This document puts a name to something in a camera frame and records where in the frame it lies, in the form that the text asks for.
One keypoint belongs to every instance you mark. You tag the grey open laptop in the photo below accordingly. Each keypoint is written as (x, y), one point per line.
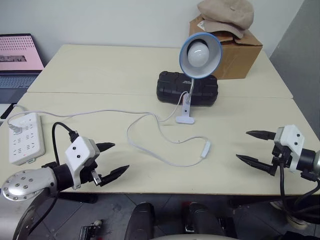
(17, 57)

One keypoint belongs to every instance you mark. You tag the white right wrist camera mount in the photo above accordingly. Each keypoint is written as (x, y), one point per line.
(291, 138)

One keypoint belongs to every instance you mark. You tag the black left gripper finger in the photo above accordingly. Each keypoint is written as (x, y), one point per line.
(106, 145)
(116, 173)

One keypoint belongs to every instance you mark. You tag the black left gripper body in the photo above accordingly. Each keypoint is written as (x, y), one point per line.
(88, 173)

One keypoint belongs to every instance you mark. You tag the white power strip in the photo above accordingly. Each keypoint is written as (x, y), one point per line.
(26, 142)

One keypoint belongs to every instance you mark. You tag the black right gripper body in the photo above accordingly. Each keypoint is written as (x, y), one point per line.
(281, 155)

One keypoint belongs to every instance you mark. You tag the beige flat cap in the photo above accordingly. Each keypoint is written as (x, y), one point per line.
(225, 15)

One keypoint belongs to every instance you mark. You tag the dark rounded shape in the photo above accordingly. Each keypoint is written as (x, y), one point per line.
(140, 221)
(203, 217)

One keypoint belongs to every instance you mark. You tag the white sneaker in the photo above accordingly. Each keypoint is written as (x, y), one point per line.
(297, 221)

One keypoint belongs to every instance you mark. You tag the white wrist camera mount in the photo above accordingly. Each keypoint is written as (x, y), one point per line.
(77, 151)
(291, 138)

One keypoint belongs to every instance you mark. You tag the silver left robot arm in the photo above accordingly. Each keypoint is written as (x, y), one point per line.
(27, 183)

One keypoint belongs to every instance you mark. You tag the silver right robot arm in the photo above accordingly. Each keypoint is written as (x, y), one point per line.
(311, 160)

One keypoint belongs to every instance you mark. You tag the brown cardboard box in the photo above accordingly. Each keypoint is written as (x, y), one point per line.
(237, 60)

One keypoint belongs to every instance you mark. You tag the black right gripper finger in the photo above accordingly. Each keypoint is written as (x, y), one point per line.
(257, 163)
(262, 135)

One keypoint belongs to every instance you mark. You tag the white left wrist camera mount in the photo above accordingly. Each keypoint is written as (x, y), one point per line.
(77, 151)

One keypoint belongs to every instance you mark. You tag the white round light bulb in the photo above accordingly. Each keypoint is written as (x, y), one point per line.
(198, 55)

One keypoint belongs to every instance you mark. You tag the blue clip desk lamp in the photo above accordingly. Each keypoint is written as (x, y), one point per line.
(215, 53)

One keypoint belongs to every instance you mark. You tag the black ribbed plastic case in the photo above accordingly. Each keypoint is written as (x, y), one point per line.
(172, 87)

